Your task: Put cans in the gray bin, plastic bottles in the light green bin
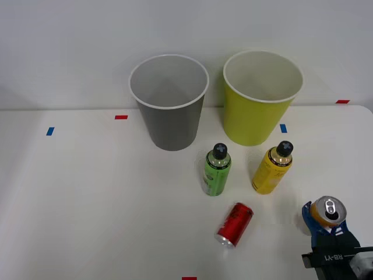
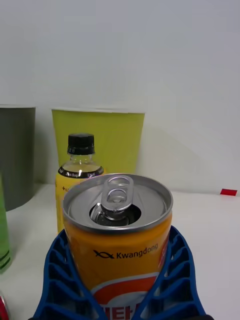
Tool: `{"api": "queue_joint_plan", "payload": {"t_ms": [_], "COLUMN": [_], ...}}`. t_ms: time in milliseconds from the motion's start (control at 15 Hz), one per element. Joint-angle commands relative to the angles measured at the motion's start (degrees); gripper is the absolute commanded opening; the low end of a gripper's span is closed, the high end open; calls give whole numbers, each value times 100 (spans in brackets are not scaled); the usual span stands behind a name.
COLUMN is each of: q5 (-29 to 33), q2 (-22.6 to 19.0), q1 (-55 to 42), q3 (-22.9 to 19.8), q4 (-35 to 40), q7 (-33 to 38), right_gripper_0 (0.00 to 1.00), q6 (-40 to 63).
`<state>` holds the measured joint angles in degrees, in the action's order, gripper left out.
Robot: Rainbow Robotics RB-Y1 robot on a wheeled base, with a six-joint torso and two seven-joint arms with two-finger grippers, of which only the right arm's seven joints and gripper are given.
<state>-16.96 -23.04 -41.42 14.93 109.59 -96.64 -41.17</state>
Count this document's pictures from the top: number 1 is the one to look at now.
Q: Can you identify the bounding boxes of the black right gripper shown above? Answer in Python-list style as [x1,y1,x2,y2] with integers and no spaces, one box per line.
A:
[301,200,373,280]

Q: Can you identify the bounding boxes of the orange and silver drink can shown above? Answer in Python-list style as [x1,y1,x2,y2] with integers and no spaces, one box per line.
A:
[309,195,348,229]

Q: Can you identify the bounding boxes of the yellow label plastic bottle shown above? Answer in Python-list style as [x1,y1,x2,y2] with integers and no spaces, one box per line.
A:
[251,140,294,195]

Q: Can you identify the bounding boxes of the red drink can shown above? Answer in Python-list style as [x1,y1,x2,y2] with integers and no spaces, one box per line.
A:
[214,201,254,249]

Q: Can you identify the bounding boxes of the green label plastic bottle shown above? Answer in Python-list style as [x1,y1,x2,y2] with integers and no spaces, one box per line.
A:
[201,142,233,197]

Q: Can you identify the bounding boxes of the yellow-green plastic waste bin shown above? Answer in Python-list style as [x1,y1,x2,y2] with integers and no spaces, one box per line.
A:
[223,50,304,147]

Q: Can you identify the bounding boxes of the grey plastic waste bin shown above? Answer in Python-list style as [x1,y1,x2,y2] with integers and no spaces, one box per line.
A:
[128,54,210,152]

